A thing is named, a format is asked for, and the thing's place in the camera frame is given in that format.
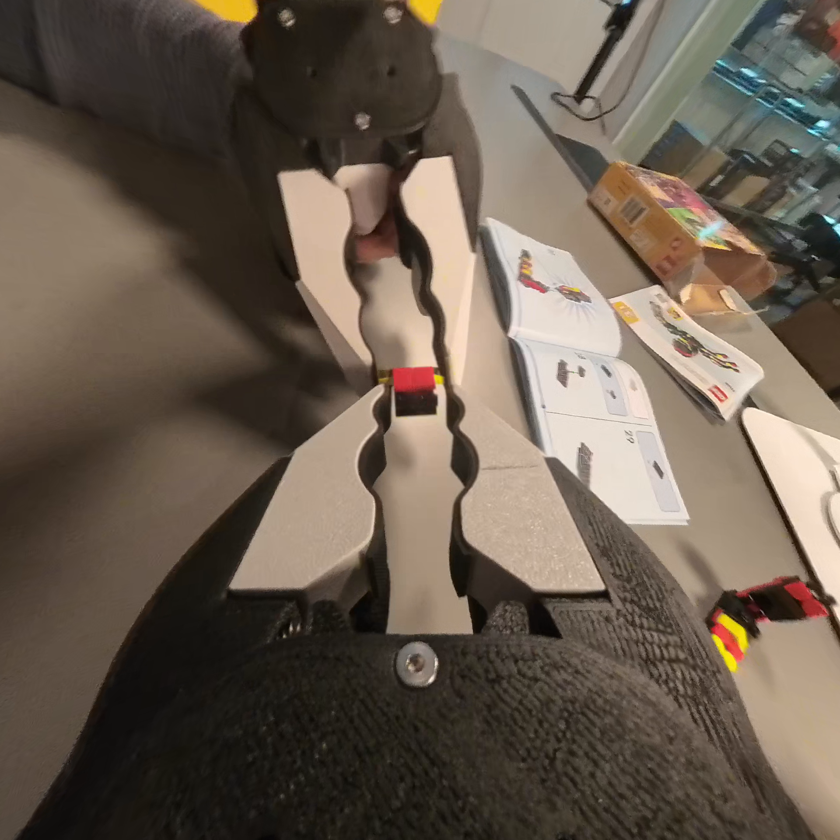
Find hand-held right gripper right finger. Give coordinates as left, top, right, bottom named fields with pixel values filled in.
left=446, top=386, right=609, bottom=599

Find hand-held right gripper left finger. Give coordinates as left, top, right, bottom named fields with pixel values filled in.
left=228, top=384, right=395, bottom=598

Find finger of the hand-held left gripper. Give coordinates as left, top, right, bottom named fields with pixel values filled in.
left=394, top=155, right=477, bottom=389
left=277, top=169, right=389, bottom=389

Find red yellow lego assembly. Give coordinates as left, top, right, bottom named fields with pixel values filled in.
left=377, top=366, right=448, bottom=417

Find beaded lego tail assembly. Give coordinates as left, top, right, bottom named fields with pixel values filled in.
left=705, top=576, right=836, bottom=673

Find person's left forearm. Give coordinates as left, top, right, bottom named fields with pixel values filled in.
left=0, top=0, right=260, bottom=158

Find person's left hand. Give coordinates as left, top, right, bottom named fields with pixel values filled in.
left=349, top=222, right=400, bottom=265

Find yellow plastic bin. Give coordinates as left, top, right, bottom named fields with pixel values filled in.
left=217, top=0, right=442, bottom=26

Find open instruction booklet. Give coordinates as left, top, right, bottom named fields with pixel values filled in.
left=479, top=218, right=691, bottom=526

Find torn cardboard box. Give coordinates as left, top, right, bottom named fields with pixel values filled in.
left=587, top=161, right=778, bottom=316

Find closed instruction booklet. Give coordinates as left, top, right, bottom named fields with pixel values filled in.
left=609, top=284, right=765, bottom=422

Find black tripod stand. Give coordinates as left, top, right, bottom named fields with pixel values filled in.
left=574, top=0, right=641, bottom=99

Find wooden book stand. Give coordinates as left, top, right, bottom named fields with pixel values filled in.
left=742, top=407, right=840, bottom=595

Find storage shelves with boxes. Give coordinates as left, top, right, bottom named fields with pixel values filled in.
left=640, top=0, right=840, bottom=217

